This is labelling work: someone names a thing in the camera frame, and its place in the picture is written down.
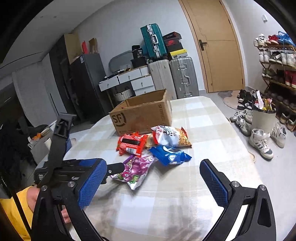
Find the small brown cardboard piece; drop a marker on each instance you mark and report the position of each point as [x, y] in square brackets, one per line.
[93, 45]

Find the purple snack bag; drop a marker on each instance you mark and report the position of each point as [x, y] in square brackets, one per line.
[136, 170]

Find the noodle snack bag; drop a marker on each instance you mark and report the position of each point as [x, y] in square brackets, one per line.
[172, 136]

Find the red paper bag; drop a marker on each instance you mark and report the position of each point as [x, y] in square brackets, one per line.
[85, 48]

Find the wooden shoe rack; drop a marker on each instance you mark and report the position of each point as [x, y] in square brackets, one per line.
[277, 81]

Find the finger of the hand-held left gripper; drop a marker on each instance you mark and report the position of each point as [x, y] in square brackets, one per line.
[115, 167]

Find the blue cookie packet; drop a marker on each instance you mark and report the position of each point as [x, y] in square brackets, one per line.
[170, 154]

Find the black storage box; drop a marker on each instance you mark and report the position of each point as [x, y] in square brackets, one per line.
[138, 63]

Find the grey oval mirror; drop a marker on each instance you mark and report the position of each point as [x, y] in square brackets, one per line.
[120, 60]

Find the woven laundry basket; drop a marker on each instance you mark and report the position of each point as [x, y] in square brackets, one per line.
[124, 95]

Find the dark wardrobe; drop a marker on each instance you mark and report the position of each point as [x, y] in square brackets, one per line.
[61, 76]

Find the white suitcase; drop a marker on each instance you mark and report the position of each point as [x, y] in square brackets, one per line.
[161, 78]

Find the scattered pairs of shoes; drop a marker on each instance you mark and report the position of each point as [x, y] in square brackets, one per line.
[261, 143]

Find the black bag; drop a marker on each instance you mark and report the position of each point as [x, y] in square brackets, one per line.
[138, 52]

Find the black refrigerator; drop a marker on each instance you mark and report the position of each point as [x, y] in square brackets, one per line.
[89, 88]

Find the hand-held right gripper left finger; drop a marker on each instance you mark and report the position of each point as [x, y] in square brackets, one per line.
[92, 184]

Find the shoe rack with shoes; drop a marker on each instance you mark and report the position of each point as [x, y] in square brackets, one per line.
[284, 58]

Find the teal suitcase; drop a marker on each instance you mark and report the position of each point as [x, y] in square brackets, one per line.
[152, 40]

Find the white waste bin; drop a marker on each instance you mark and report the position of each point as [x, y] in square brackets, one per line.
[263, 122]

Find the small door mat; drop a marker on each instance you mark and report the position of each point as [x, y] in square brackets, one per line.
[229, 99]

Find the person's left hand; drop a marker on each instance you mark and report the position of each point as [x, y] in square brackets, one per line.
[32, 198]

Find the silver suitcase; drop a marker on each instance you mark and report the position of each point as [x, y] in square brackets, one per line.
[183, 76]

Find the yellow black shoe box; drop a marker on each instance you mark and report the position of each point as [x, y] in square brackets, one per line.
[177, 54]

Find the plain black shoe box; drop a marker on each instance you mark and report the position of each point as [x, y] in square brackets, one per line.
[175, 48]

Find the tall flat cardboard box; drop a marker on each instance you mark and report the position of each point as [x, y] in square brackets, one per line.
[72, 47]

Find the wooden door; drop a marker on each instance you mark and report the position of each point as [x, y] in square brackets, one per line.
[219, 46]

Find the white wall switch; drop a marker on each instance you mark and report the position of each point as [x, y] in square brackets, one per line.
[264, 18]

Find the clear cracker packet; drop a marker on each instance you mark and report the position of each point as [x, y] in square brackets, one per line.
[149, 141]

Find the red cookie packet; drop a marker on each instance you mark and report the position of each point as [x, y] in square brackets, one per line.
[131, 143]

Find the white desk with drawers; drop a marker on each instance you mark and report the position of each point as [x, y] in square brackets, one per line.
[142, 84]

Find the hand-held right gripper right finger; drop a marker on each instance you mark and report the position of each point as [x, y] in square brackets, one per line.
[215, 183]

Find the brown cardboard box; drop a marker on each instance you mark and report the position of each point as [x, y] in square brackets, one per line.
[143, 115]

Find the black shoe box red logo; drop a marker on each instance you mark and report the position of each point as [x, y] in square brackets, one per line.
[173, 42]

